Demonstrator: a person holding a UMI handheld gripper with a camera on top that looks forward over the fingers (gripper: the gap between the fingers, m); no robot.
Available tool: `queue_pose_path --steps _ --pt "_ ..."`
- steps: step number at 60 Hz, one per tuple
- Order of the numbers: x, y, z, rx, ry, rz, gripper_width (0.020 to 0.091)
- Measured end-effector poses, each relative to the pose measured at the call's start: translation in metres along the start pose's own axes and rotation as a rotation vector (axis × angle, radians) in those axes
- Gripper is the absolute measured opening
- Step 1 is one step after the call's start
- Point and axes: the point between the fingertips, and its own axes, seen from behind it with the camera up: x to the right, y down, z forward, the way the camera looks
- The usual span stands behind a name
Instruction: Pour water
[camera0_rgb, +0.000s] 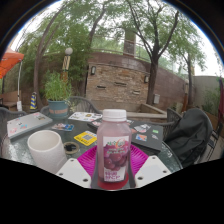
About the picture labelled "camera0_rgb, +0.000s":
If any yellow card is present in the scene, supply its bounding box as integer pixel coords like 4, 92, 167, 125
73, 130, 98, 147

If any black laptop with stickers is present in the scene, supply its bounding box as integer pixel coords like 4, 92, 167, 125
87, 118, 164, 153

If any white sticker sheet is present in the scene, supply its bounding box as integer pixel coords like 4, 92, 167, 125
68, 111, 103, 123

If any small colourful sticker card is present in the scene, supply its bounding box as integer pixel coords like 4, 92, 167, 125
51, 123, 75, 132

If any purple juice bottle white cap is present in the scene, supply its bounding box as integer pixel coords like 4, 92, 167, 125
96, 108, 133, 184

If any blue yellow striped post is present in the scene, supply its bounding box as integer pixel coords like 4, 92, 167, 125
29, 91, 38, 110

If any orange canopy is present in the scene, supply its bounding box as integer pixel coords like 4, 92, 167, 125
0, 49, 25, 79

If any green plant in blue pot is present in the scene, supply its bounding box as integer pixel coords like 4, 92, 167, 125
43, 71, 73, 119

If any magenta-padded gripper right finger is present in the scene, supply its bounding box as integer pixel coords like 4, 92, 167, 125
128, 144, 174, 189

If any grey laptop with stickers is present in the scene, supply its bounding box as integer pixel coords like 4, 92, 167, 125
6, 111, 54, 140

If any folded maroon patio umbrella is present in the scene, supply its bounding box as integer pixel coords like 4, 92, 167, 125
218, 78, 224, 118

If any lamp post with white globe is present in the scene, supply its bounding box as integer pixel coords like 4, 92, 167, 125
61, 47, 74, 84

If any white cup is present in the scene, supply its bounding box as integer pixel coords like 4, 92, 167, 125
27, 129, 68, 174

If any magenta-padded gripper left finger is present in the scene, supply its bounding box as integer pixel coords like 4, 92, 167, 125
55, 145, 100, 190

